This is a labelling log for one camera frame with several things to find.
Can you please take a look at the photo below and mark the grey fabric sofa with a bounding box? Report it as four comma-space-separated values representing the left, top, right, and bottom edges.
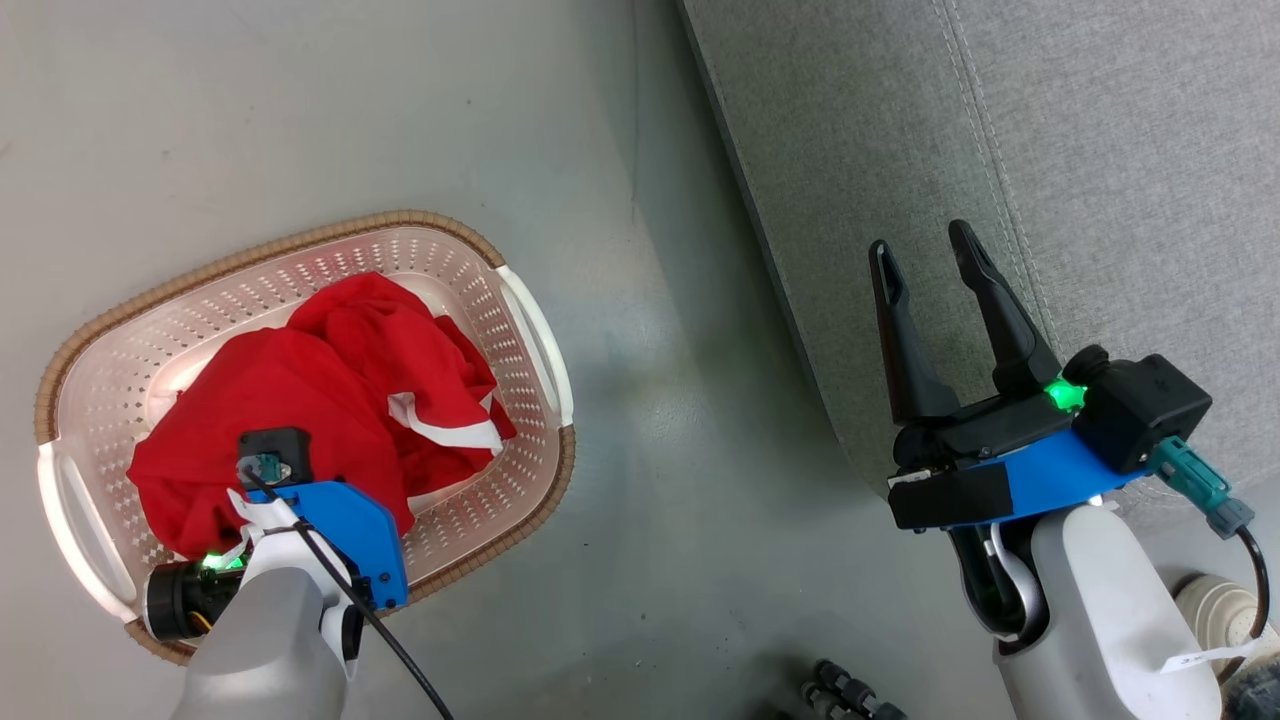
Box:
675, 0, 1280, 531

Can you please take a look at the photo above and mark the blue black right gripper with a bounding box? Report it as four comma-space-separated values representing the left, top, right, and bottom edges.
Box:
868, 219, 1153, 532

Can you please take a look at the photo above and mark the left black cable teal connector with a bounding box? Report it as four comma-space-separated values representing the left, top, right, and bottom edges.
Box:
236, 452, 456, 720

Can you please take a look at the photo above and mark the red garment thin striped trim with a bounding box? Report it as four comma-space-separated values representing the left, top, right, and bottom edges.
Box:
127, 325, 416, 561

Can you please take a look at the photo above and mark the red garment broad white band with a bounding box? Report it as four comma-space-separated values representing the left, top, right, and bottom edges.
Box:
288, 272, 518, 516

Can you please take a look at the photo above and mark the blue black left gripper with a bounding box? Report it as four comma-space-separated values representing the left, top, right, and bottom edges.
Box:
143, 480, 410, 643

